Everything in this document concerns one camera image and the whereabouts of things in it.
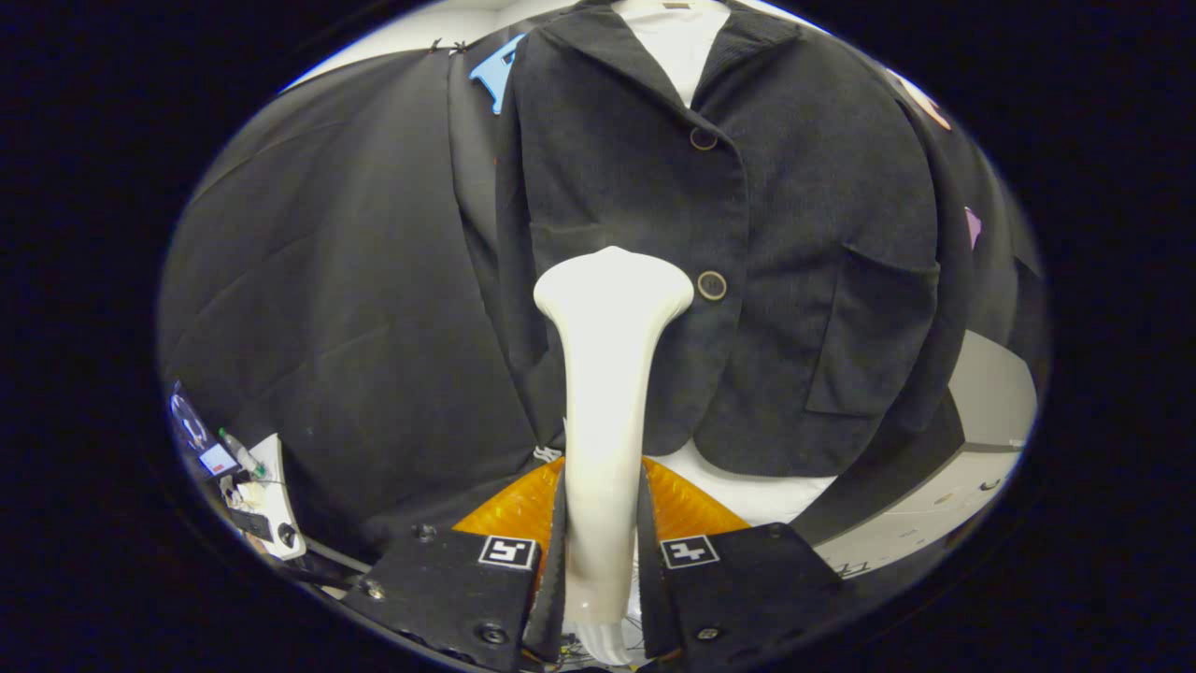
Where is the clear bottle with green cap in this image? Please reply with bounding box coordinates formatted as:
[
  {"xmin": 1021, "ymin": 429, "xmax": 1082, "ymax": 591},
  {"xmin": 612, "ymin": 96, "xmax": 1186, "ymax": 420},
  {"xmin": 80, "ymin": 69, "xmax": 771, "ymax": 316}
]
[{"xmin": 217, "ymin": 427, "xmax": 268, "ymax": 479}]

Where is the white shirt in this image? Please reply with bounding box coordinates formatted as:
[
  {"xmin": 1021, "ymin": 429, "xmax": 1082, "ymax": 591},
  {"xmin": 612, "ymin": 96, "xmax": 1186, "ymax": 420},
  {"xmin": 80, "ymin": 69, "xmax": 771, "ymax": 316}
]
[{"xmin": 612, "ymin": 0, "xmax": 839, "ymax": 529}]

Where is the black suit jacket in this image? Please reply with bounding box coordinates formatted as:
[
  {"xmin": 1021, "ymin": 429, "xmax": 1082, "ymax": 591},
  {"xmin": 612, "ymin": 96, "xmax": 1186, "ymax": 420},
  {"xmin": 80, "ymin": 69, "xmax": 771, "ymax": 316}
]
[{"xmin": 450, "ymin": 0, "xmax": 975, "ymax": 548}]

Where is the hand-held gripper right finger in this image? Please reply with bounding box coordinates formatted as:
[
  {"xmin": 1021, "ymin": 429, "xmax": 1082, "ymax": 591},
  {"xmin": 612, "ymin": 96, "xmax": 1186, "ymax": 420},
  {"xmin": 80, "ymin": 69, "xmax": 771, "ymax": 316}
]
[{"xmin": 638, "ymin": 456, "xmax": 847, "ymax": 666}]

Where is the grey cabinet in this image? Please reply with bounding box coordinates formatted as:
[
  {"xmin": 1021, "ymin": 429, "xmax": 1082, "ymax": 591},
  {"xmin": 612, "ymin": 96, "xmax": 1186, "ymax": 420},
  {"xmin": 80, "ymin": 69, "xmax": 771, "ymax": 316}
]
[{"xmin": 813, "ymin": 329, "xmax": 1040, "ymax": 580}]

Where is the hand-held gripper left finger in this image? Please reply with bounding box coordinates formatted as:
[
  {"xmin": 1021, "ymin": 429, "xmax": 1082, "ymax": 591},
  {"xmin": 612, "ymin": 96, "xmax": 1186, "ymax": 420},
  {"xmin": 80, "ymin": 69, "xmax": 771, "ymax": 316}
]
[{"xmin": 341, "ymin": 456, "xmax": 569, "ymax": 672}]

